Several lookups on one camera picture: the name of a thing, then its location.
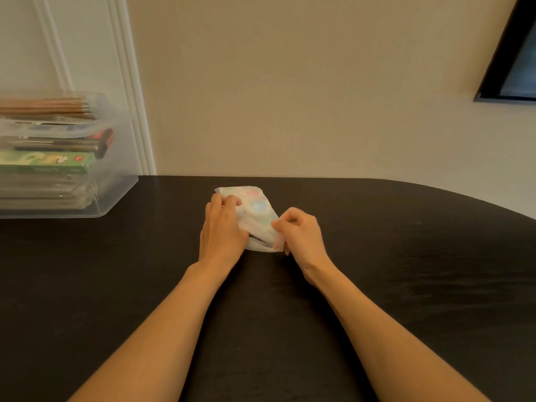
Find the translucent plastic sheet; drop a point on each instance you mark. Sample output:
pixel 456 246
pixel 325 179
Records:
pixel 259 221

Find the person's right forearm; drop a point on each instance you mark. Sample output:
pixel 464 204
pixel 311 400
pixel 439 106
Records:
pixel 402 347

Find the black wall television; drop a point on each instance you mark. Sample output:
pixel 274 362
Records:
pixel 511 58

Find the person's left hand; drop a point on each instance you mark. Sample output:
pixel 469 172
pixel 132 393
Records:
pixel 220 238

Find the person's left forearm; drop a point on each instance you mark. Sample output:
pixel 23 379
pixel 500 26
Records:
pixel 142 347

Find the bundle of wooden pencils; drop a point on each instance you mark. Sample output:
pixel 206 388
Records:
pixel 46 107

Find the person's right hand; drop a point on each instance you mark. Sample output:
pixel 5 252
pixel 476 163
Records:
pixel 303 242

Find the green pencil box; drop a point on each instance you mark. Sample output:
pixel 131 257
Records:
pixel 42 161

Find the clear plastic storage bin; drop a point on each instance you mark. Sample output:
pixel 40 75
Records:
pixel 119 188

